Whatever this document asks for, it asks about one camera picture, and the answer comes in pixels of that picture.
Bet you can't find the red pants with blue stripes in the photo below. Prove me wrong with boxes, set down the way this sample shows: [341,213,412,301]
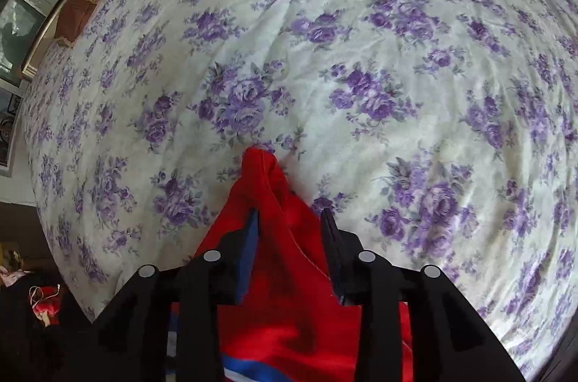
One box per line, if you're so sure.
[166,145,415,382]

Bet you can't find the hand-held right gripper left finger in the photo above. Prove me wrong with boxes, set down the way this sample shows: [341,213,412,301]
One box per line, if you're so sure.
[92,208,260,382]

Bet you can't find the red and white cloth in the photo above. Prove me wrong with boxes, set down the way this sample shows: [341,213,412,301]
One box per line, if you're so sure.
[28,283,63,327]

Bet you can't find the wooden bed frame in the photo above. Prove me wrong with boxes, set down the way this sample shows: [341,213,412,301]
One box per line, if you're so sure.
[20,0,81,83]

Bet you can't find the purple floral bed sheet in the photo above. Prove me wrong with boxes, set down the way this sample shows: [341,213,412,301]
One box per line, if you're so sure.
[20,0,578,382]

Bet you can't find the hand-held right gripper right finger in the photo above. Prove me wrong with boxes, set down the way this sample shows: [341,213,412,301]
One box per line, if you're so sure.
[320,207,528,382]

